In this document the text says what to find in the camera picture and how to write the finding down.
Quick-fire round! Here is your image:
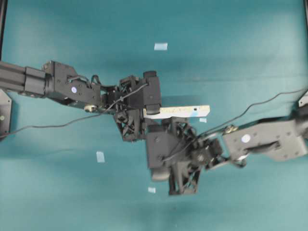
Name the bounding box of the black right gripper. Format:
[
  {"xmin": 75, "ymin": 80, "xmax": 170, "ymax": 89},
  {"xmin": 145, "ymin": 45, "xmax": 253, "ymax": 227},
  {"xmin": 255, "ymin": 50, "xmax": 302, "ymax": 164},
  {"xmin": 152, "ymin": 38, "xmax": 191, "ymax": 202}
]
[{"xmin": 166, "ymin": 117, "xmax": 224, "ymax": 195}]

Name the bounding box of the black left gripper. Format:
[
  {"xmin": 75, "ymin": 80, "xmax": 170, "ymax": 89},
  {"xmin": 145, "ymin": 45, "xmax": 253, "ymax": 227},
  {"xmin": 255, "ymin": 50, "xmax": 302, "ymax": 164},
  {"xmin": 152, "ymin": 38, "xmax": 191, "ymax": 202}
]
[{"xmin": 101, "ymin": 75, "xmax": 147, "ymax": 141}]

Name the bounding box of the white wooden board with hole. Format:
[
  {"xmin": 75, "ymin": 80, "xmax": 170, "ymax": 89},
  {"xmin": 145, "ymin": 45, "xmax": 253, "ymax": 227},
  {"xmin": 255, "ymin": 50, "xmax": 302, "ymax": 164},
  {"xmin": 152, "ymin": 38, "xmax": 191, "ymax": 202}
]
[{"xmin": 143, "ymin": 105, "xmax": 210, "ymax": 119}]

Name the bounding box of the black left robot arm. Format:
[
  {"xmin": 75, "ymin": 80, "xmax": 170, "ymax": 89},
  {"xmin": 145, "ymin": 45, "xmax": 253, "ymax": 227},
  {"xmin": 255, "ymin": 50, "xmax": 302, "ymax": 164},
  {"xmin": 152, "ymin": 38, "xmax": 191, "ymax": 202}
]
[{"xmin": 0, "ymin": 61, "xmax": 148, "ymax": 128}]

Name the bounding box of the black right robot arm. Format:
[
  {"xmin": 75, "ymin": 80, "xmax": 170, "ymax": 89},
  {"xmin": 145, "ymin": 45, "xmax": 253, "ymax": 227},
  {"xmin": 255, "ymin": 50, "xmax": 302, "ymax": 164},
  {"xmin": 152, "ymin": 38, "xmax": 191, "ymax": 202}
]
[{"xmin": 168, "ymin": 105, "xmax": 308, "ymax": 195}]

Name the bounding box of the blue tape marker by board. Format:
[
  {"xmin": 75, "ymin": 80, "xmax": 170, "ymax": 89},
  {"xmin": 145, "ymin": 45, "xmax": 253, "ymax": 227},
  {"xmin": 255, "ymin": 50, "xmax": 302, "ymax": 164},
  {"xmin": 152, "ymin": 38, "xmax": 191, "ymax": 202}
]
[{"xmin": 199, "ymin": 118, "xmax": 207, "ymax": 123}]

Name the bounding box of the blue tape marker bottom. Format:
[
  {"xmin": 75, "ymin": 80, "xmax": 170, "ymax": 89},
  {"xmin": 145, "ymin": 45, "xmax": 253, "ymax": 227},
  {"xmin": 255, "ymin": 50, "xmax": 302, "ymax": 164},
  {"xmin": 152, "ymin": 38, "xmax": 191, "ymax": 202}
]
[{"xmin": 148, "ymin": 187, "xmax": 156, "ymax": 193}]

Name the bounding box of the blue tape marker left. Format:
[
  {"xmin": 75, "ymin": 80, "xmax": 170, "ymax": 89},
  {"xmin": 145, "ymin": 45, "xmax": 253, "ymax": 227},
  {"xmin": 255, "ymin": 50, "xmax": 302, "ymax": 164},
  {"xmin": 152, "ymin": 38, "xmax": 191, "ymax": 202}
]
[{"xmin": 96, "ymin": 151, "xmax": 105, "ymax": 163}]

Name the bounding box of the blue tape marker top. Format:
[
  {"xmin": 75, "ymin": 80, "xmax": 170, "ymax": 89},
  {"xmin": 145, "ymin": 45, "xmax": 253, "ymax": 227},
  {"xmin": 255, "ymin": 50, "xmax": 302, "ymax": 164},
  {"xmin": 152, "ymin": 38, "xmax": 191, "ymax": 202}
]
[{"xmin": 154, "ymin": 43, "xmax": 168, "ymax": 51}]

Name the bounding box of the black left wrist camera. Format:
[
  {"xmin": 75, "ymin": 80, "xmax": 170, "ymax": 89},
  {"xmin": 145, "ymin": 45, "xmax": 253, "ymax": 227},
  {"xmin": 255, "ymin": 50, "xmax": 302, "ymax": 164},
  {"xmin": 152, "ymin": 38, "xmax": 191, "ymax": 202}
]
[{"xmin": 127, "ymin": 71, "xmax": 162, "ymax": 115}]

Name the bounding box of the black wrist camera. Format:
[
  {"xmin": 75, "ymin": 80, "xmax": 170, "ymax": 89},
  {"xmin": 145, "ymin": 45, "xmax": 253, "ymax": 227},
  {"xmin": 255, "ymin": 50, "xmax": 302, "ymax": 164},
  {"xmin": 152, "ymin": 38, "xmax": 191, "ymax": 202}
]
[
  {"xmin": 127, "ymin": 71, "xmax": 162, "ymax": 115},
  {"xmin": 146, "ymin": 125, "xmax": 178, "ymax": 181}
]

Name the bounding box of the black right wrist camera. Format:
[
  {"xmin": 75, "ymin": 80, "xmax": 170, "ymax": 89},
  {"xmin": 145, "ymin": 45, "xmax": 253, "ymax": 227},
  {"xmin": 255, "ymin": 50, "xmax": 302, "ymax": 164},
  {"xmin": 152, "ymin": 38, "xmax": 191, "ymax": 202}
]
[{"xmin": 146, "ymin": 125, "xmax": 178, "ymax": 181}]

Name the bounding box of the black right camera cable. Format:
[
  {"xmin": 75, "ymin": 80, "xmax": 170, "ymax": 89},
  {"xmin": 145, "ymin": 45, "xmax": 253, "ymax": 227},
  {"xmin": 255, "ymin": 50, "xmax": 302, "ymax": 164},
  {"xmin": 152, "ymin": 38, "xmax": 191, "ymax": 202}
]
[{"xmin": 161, "ymin": 87, "xmax": 308, "ymax": 161}]

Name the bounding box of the black camera cable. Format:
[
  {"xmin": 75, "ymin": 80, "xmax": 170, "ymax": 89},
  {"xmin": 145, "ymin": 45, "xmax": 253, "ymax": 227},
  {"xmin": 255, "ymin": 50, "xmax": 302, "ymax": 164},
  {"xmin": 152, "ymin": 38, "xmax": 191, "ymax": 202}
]
[
  {"xmin": 0, "ymin": 83, "xmax": 150, "ymax": 139},
  {"xmin": 161, "ymin": 87, "xmax": 308, "ymax": 161}
]

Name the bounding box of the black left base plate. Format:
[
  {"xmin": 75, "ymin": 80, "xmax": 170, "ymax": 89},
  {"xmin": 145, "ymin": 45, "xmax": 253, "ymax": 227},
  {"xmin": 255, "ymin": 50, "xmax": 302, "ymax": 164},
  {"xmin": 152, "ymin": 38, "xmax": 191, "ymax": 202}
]
[{"xmin": 0, "ymin": 90, "xmax": 12, "ymax": 141}]

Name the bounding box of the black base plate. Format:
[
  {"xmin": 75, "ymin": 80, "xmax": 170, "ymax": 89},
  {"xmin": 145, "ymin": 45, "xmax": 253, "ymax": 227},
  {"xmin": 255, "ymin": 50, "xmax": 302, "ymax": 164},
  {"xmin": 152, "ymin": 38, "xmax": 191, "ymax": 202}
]
[
  {"xmin": 0, "ymin": 90, "xmax": 12, "ymax": 141},
  {"xmin": 298, "ymin": 90, "xmax": 308, "ymax": 107}
]

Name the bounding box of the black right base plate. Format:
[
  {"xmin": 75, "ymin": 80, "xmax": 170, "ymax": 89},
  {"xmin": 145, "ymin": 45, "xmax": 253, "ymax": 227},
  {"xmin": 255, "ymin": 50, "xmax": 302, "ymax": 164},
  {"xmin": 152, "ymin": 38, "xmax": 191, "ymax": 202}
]
[{"xmin": 298, "ymin": 90, "xmax": 308, "ymax": 107}]

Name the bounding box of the black left camera cable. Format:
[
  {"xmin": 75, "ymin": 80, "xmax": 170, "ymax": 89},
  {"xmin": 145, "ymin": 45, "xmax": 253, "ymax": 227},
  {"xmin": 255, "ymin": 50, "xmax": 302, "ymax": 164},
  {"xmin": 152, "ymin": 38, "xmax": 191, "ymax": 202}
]
[{"xmin": 0, "ymin": 83, "xmax": 150, "ymax": 139}]

